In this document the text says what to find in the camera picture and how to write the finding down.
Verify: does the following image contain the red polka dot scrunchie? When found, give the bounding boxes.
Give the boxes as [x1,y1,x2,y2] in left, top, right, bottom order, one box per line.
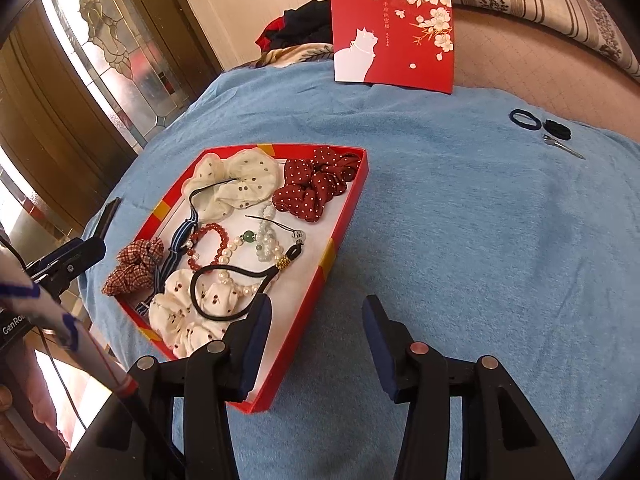
[272,147,362,222]

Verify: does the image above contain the floral cloth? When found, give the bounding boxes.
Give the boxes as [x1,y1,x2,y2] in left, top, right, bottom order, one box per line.
[255,42,335,68]

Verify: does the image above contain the red box lid with cat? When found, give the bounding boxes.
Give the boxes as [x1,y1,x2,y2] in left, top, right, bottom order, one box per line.
[329,0,456,95]

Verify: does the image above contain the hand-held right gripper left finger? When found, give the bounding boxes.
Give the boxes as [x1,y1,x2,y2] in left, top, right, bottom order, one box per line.
[59,295,273,480]

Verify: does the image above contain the white cherry print scrunchie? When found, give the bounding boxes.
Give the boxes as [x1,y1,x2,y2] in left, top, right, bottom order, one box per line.
[147,269,251,360]

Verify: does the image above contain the stained glass door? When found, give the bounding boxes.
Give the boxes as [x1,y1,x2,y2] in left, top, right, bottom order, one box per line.
[0,0,226,241]

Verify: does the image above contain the blue striped strap watch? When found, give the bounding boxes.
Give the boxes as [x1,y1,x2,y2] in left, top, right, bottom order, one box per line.
[134,202,202,315]

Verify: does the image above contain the dark hair tie with charm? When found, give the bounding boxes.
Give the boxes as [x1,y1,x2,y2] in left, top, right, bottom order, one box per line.
[190,214,308,322]

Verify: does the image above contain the red plaid scrunchie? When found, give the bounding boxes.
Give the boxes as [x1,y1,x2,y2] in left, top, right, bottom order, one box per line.
[101,237,166,296]

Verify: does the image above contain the small black hair clip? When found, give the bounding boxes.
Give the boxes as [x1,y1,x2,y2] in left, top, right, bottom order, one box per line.
[542,119,573,141]

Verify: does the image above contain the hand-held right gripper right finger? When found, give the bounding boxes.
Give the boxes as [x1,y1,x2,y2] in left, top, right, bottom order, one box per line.
[362,294,576,480]

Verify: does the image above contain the metal hair clip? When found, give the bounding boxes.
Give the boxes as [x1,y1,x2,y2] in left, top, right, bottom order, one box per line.
[542,134,586,160]

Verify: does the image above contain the red cardboard box tray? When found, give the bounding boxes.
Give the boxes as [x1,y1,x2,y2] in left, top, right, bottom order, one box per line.
[102,143,371,414]

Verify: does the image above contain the white pearl bracelet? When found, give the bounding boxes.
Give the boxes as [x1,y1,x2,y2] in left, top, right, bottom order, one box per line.
[214,240,262,297]

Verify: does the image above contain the red bead bracelet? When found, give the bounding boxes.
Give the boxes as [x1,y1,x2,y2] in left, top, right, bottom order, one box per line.
[188,223,232,270]

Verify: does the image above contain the navy hair tie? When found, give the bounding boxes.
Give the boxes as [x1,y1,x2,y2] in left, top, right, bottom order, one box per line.
[509,108,544,129]

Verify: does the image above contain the dark clothes pile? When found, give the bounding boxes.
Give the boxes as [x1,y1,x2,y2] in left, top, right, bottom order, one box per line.
[255,0,335,51]

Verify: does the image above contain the blue towel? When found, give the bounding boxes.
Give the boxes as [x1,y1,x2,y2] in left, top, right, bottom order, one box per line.
[80,67,640,480]

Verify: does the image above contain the pink sofa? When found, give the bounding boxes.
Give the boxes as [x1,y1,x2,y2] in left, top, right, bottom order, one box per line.
[450,5,640,148]

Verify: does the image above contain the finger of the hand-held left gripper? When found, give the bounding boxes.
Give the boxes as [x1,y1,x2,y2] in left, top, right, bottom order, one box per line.
[24,238,99,273]
[36,241,108,288]

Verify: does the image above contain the pale jade bead bracelet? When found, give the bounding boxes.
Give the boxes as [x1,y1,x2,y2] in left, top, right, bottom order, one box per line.
[242,202,282,262]

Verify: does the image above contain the black smartphone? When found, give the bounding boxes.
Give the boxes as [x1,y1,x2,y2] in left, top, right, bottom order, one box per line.
[94,197,122,242]

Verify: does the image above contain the cream dotted scrunchie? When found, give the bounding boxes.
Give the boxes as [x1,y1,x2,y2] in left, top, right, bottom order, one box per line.
[182,149,278,222]

